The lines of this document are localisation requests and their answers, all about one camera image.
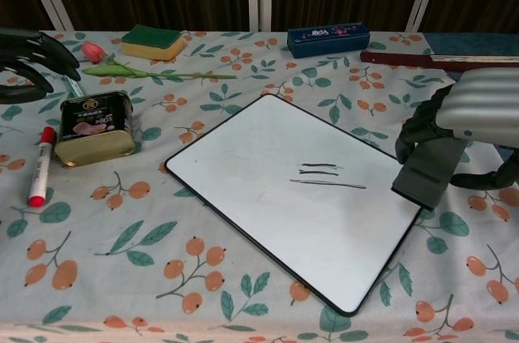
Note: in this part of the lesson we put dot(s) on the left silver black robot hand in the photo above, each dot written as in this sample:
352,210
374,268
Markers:
36,51

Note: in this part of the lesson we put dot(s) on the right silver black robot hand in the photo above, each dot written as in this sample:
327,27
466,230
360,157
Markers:
482,108

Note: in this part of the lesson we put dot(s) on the red cap marker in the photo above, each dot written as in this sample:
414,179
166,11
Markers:
40,164

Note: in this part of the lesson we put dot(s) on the artificial pink tulip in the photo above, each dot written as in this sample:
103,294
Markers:
121,70

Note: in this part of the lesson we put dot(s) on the green yellow sponge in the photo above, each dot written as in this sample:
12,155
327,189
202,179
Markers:
152,43

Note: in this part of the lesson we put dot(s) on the floral print tablecloth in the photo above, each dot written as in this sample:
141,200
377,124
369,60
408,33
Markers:
142,237

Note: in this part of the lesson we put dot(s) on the white whiteboard with black rim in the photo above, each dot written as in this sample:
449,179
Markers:
284,205

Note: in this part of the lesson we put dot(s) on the blue printed pencil box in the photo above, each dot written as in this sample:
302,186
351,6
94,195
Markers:
328,39

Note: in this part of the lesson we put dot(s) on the black gold luncheon meat can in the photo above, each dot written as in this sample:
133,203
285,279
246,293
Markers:
95,128

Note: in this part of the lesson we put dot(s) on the dark red folded fan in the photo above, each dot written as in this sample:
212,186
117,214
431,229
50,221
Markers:
405,59

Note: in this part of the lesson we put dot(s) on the grey board eraser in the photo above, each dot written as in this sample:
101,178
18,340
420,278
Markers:
430,177

